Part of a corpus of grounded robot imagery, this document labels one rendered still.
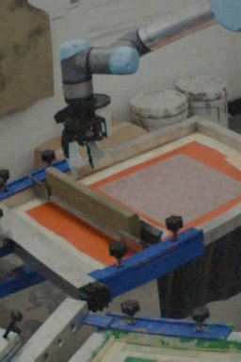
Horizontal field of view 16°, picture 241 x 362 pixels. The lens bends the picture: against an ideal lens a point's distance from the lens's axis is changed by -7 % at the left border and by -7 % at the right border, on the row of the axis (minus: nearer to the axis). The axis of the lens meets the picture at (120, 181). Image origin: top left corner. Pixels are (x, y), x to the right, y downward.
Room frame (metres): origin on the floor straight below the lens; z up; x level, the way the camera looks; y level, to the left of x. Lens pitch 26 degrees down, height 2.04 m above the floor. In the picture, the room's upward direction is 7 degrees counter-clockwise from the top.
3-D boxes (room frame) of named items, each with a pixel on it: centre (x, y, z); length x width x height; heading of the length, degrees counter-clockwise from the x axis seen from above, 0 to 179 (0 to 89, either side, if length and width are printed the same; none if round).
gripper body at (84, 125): (1.95, 0.07, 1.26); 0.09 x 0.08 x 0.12; 33
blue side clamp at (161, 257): (1.73, -0.04, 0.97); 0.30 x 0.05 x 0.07; 123
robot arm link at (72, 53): (1.96, 0.07, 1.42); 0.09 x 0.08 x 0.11; 65
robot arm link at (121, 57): (1.93, -0.03, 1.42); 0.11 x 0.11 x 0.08; 65
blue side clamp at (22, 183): (2.20, 0.26, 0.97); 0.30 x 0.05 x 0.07; 123
